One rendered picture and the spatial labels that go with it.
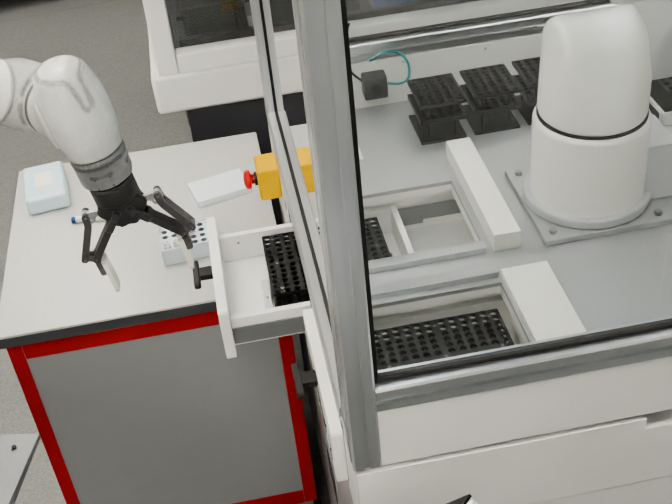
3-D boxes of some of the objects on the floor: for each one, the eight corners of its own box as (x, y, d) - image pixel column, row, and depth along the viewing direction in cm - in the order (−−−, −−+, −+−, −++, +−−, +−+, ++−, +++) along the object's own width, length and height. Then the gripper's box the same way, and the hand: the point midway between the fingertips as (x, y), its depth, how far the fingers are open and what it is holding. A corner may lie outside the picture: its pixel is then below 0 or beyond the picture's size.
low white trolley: (87, 573, 242) (-6, 339, 196) (91, 392, 291) (18, 170, 245) (326, 526, 247) (290, 286, 201) (291, 355, 296) (256, 131, 250)
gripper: (34, 212, 162) (86, 309, 175) (183, 166, 162) (224, 267, 175) (37, 187, 168) (88, 282, 181) (181, 143, 167) (221, 241, 181)
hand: (152, 270), depth 177 cm, fingers open, 13 cm apart
